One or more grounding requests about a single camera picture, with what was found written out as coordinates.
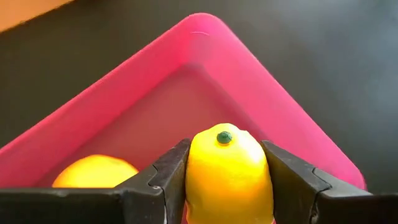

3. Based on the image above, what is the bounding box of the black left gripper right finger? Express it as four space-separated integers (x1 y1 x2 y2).
260 139 398 224

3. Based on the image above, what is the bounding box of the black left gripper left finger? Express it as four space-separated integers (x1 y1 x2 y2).
0 138 192 224

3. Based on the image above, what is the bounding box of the yellow lemon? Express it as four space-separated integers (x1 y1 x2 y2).
52 154 139 189
185 123 275 224

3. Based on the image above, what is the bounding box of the pink plastic basket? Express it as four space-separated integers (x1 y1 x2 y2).
0 12 368 224

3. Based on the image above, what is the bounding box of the black table mat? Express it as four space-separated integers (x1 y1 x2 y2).
0 0 398 195

